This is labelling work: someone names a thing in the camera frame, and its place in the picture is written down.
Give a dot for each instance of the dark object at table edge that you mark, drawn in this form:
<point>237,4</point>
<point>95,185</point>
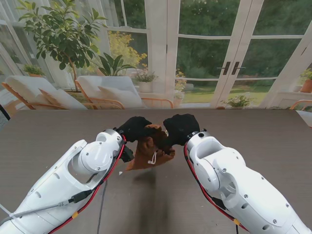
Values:
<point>3,118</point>

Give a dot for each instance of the white paper sheet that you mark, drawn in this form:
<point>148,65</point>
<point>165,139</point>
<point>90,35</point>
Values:
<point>306,117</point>

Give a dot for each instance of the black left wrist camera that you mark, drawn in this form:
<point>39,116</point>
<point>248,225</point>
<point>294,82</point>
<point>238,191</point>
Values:
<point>127,153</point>

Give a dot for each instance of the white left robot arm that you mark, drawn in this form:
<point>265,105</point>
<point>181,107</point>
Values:
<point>56,185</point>

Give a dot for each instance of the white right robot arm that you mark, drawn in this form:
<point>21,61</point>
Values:
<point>243,185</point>

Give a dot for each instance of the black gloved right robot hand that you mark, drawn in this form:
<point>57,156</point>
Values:
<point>181,125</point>

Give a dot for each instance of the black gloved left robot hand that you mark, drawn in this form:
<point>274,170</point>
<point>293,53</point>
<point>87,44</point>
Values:
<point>136,128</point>

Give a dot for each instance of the printed sunroom backdrop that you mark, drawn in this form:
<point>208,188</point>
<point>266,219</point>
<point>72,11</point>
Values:
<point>207,53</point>

